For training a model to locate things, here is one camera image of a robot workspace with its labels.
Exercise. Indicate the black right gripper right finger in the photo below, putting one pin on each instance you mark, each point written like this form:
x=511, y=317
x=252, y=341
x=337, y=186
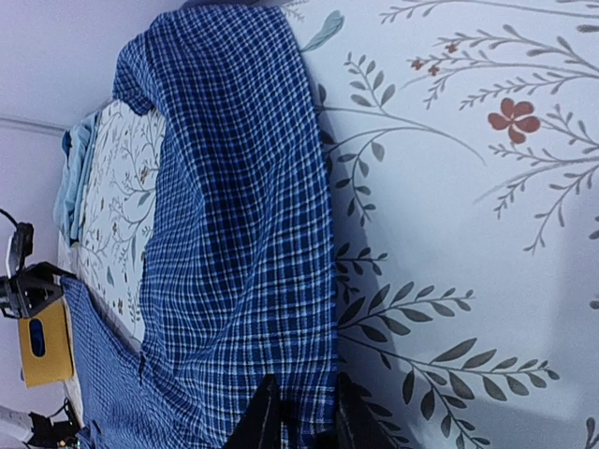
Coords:
x=356, y=427

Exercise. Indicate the blue checkered shirt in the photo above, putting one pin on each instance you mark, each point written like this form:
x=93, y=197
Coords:
x=238, y=274

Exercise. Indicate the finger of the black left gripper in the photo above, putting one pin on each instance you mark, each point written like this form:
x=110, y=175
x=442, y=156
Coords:
x=31, y=290

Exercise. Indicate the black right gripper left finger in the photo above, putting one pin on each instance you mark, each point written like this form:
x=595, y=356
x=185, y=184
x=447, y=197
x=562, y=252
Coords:
x=260, y=426

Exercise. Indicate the yellow laundry basket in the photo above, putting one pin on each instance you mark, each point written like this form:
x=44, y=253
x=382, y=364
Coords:
x=56, y=365

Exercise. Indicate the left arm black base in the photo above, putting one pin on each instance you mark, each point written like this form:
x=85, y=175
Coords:
x=59, y=430

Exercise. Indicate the light blue t-shirt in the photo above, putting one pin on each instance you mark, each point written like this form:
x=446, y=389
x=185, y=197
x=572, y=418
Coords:
x=78, y=146

